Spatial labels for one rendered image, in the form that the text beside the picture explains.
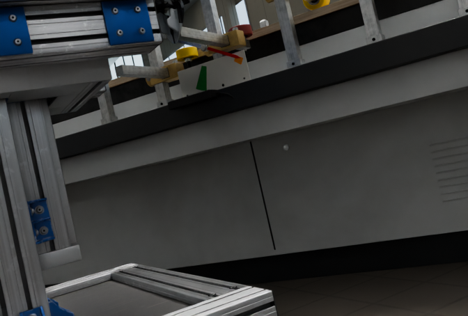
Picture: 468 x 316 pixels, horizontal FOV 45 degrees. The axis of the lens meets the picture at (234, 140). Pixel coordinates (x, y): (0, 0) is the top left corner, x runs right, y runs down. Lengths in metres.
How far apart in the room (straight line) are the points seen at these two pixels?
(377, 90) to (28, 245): 1.02
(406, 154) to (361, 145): 0.15
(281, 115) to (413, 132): 0.42
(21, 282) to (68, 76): 0.41
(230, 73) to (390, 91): 0.50
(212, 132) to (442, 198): 0.76
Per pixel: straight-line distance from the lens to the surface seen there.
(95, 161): 2.18
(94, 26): 1.10
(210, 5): 1.87
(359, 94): 1.68
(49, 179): 1.23
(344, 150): 1.90
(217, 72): 1.83
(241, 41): 1.81
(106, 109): 2.11
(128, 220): 2.38
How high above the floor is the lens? 0.46
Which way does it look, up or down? 2 degrees up
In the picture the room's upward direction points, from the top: 13 degrees counter-clockwise
